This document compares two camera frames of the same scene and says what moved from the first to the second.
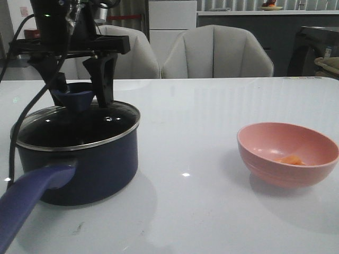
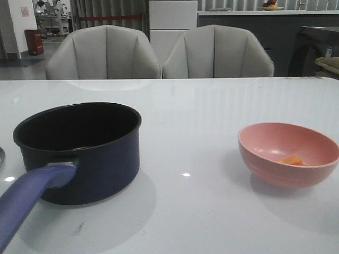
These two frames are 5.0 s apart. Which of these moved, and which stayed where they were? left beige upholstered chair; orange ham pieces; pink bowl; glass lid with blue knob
Moved: glass lid with blue knob
Stayed: orange ham pieces; left beige upholstered chair; pink bowl
